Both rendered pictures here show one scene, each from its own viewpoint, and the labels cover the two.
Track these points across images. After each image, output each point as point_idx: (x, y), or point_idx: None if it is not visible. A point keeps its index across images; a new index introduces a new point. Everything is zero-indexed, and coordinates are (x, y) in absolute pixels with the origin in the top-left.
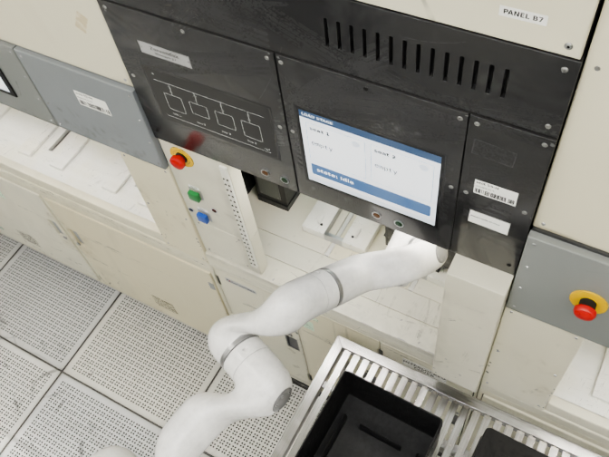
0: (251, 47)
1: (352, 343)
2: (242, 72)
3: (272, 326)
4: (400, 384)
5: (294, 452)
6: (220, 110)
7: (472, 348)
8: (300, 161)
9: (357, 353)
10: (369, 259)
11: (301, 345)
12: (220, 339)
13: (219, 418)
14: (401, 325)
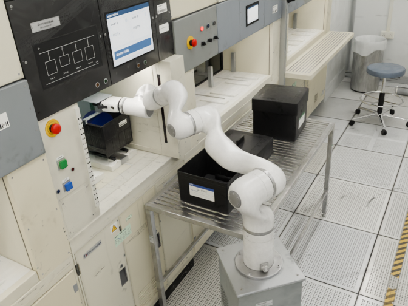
0: None
1: (150, 199)
2: (83, 6)
3: (185, 90)
4: (177, 184)
5: (211, 217)
6: (74, 48)
7: (184, 110)
8: (110, 56)
9: (157, 197)
10: (149, 90)
11: (127, 269)
12: (183, 116)
13: (221, 129)
14: (152, 167)
